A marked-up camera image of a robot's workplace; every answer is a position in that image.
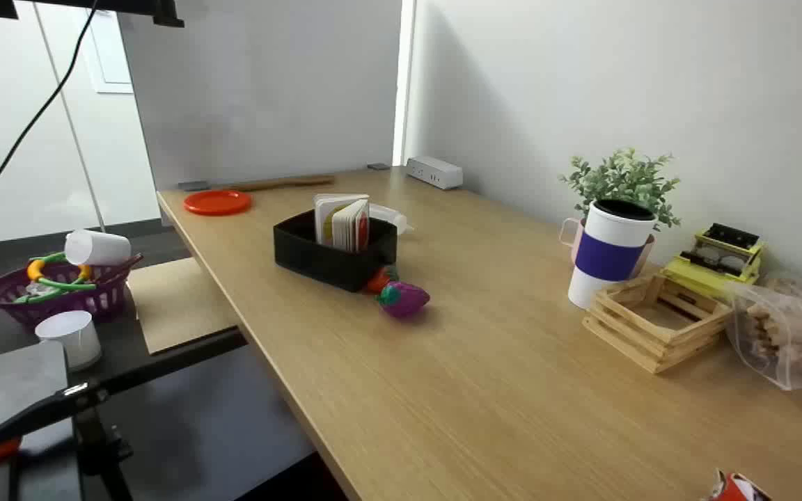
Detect black plastic box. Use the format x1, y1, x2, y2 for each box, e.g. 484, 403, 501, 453
272, 208, 402, 295

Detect white power strip box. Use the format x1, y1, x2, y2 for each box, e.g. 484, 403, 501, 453
403, 153, 465, 193

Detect orange toy fruit green leaves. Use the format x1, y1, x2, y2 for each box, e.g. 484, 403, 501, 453
363, 264, 399, 297

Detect purple toy grapes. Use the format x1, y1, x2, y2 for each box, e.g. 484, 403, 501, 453
380, 279, 433, 320

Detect long wooden stick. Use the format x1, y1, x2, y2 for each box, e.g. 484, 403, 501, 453
175, 172, 339, 196

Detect orange round plate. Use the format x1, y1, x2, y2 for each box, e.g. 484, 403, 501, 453
181, 188, 257, 220

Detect white cup purple sleeve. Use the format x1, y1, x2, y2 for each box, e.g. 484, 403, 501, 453
566, 199, 657, 311

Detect light wooden board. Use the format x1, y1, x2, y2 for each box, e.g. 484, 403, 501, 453
126, 256, 242, 356

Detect green plant in pink mug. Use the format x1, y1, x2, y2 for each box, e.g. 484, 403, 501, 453
561, 149, 683, 274

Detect wooden slat crate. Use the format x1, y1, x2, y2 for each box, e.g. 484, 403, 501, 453
579, 271, 735, 380

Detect white paper cup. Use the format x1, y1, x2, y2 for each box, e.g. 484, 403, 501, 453
34, 309, 105, 373
61, 229, 135, 271

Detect purple plastic basket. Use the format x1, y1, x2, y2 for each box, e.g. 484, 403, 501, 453
0, 253, 142, 328

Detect black overhead bar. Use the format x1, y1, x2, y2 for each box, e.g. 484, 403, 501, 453
0, 0, 186, 29

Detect clear bag of wooden pieces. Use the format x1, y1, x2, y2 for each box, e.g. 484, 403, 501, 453
724, 275, 802, 392

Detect small red white packet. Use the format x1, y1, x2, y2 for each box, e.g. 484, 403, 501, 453
708, 469, 774, 501

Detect grey flat panel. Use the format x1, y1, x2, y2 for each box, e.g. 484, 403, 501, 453
0, 339, 78, 451

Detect black clamp stand orange handle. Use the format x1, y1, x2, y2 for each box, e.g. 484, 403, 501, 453
0, 325, 252, 501

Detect green toy ring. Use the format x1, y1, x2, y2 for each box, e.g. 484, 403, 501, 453
8, 264, 97, 304

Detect yellow toy ring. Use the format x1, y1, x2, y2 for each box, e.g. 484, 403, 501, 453
26, 253, 96, 288

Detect thin black hanging cable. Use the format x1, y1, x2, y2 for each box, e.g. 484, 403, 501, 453
0, 0, 104, 225

